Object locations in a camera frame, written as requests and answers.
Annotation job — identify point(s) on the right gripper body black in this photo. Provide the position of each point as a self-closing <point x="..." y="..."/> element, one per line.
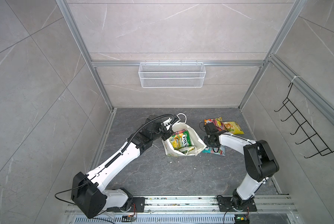
<point x="208" y="142"/>

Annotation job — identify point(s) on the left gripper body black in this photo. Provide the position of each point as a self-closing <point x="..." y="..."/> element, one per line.
<point x="165" y="135"/>

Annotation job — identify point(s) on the floral paper bag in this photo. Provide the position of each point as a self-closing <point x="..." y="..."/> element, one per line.
<point x="197" y="142"/>

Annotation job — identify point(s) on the orange snack packet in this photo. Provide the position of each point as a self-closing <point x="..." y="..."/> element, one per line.
<point x="218" y="123"/>

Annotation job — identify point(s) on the yellow green snack packet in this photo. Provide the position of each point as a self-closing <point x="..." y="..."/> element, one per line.
<point x="181" y="141"/>

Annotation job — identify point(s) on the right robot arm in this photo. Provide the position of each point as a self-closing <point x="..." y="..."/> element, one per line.
<point x="260" y="164"/>

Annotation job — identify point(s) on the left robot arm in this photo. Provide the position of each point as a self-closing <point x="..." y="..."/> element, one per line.
<point x="89" y="191"/>

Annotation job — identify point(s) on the small green circuit board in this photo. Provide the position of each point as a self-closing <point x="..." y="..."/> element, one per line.
<point x="241" y="219"/>

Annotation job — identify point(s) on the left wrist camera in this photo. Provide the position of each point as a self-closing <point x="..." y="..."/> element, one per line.
<point x="169" y="122"/>

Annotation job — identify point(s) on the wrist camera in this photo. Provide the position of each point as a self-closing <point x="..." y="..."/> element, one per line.
<point x="169" y="122"/>
<point x="211" y="129"/>

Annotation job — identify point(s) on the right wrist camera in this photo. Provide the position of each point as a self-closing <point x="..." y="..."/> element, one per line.
<point x="211" y="129"/>

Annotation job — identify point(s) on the white wire mesh basket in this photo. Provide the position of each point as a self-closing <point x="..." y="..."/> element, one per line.
<point x="172" y="75"/>

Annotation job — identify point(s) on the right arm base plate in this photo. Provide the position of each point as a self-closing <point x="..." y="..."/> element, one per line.
<point x="234" y="203"/>

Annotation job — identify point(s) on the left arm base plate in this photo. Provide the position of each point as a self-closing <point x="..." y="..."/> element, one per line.
<point x="137" y="203"/>

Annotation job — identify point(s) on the aluminium mounting rail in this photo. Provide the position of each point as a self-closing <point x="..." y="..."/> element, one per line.
<point x="206" y="204"/>

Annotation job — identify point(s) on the aluminium frame profile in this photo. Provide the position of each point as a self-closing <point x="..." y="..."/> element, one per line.
<point x="319" y="102"/>

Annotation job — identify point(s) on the black wire hook rack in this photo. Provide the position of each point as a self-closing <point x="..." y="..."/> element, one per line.
<point x="304" y="126"/>

